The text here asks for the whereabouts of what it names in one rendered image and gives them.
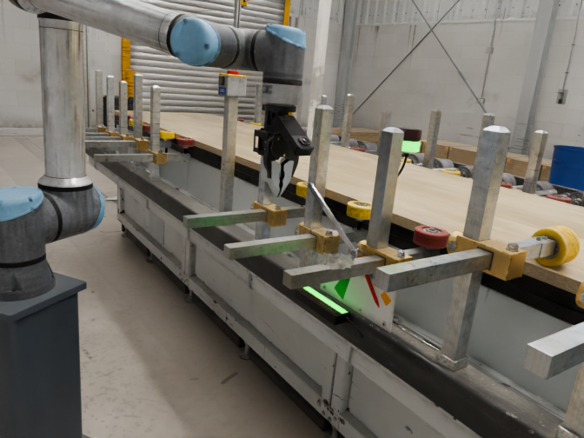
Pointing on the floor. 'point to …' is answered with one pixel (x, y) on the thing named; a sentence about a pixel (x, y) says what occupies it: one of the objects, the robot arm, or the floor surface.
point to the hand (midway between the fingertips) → (279, 192)
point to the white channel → (319, 61)
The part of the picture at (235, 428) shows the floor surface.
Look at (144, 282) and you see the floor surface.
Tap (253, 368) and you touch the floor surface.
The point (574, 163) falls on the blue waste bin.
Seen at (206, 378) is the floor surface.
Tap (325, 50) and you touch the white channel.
